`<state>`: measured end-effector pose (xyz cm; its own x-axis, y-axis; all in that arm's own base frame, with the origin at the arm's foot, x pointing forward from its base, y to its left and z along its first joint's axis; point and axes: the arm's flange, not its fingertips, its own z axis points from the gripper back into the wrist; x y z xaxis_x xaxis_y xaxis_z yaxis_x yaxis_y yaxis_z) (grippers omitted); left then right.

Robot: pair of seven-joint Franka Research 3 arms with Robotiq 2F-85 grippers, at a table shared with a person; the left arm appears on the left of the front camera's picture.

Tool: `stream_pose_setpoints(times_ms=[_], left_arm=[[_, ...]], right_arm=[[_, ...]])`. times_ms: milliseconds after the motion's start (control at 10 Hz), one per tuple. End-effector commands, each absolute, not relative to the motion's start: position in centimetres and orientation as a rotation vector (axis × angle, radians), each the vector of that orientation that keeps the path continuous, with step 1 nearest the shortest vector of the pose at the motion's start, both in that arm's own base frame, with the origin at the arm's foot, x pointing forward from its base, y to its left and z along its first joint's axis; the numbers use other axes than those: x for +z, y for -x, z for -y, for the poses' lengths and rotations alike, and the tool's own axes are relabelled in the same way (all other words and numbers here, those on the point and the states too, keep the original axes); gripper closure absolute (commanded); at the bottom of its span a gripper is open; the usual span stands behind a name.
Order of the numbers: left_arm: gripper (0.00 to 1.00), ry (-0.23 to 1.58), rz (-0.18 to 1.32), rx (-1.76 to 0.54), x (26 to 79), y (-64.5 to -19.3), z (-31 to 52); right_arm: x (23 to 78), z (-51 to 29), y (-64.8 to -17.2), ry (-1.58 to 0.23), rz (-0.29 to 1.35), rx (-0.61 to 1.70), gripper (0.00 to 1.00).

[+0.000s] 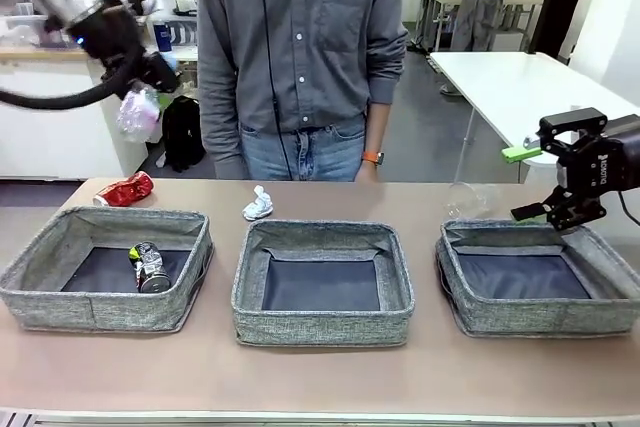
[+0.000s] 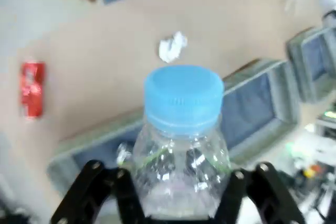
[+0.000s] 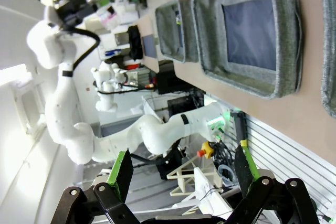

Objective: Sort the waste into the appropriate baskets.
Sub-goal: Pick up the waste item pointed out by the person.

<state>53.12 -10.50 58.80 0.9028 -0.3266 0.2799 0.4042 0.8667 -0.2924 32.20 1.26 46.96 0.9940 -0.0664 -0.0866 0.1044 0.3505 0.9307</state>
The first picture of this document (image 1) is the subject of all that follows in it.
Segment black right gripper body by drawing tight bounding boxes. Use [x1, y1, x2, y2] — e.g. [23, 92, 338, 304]
[567, 115, 640, 201]

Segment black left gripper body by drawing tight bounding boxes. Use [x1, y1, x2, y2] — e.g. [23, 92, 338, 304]
[64, 0, 149, 76]

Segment clear plastic water bottle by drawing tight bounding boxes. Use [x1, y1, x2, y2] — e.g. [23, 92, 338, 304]
[116, 86, 164, 144]

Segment crushed black silver can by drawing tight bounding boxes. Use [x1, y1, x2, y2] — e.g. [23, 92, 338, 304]
[128, 240, 172, 294]

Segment person right forearm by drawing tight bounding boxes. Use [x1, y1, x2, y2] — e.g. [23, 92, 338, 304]
[198, 81, 241, 181]

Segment person left forearm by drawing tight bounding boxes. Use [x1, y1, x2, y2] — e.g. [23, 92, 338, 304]
[367, 99, 396, 156]

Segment person left hand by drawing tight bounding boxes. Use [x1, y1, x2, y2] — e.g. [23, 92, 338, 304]
[357, 161, 384, 183]

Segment white desk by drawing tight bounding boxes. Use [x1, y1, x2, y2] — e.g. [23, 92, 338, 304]
[149, 42, 201, 66]

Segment blue canister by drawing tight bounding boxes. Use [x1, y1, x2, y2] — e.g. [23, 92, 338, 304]
[152, 16, 175, 53]

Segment black backpack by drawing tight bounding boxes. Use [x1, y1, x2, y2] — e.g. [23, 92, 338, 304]
[162, 95, 205, 173]

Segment white table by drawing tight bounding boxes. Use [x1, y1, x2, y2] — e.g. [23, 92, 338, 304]
[429, 50, 640, 183]

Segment crushed red soda can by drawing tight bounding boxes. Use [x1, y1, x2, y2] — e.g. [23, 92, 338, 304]
[92, 170, 154, 207]

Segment grey fabric basket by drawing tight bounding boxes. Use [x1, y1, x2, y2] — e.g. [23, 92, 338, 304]
[231, 219, 417, 347]
[434, 219, 640, 339]
[0, 205, 215, 333]

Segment person in grey shirt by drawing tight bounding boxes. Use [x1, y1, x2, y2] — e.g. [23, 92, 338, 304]
[194, 0, 410, 183]

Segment black corrugated cable hose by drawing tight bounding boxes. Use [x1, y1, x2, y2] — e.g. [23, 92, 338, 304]
[0, 54, 149, 112]

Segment thin black cord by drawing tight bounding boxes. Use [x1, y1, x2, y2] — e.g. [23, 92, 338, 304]
[266, 0, 292, 181]

